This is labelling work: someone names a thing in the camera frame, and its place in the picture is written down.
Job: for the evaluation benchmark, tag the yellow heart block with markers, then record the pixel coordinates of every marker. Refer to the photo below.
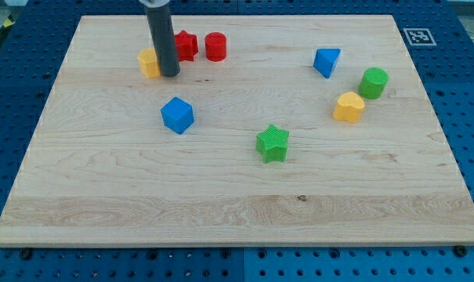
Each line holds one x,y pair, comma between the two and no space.
349,107

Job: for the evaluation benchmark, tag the green cylinder block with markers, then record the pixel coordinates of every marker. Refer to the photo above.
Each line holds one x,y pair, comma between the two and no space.
373,83

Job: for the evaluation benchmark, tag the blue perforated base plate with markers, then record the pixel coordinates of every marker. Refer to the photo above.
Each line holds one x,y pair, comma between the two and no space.
32,50

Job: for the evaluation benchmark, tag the red cylinder block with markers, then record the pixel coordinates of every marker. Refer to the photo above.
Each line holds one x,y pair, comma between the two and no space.
215,46

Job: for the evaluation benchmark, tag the white fiducial marker tag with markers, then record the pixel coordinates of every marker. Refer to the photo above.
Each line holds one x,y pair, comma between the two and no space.
417,36

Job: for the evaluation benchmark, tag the wooden board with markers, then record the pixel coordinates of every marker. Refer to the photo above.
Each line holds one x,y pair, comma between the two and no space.
103,171

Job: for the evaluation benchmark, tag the yellow hexagon block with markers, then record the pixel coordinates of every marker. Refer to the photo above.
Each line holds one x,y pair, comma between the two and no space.
148,63

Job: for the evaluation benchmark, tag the blue cube block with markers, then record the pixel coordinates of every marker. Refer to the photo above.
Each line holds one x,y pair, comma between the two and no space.
177,115

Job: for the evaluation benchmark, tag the green star block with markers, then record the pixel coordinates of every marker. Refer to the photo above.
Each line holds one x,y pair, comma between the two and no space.
272,144

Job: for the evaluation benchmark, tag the red star block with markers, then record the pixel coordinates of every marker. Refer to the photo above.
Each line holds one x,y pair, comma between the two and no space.
186,46

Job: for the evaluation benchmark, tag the blue triangle block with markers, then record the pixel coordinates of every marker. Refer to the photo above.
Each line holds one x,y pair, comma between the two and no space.
325,61

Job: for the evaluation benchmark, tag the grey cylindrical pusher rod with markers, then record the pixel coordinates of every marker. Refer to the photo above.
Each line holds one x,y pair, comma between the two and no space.
160,23

